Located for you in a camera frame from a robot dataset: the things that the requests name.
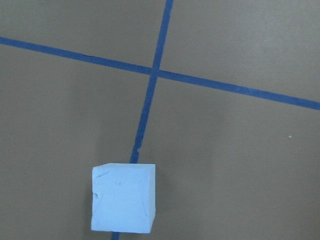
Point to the light blue foam block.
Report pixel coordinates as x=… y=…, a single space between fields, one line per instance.
x=123 y=198

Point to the brown paper table cover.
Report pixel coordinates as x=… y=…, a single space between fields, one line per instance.
x=233 y=93

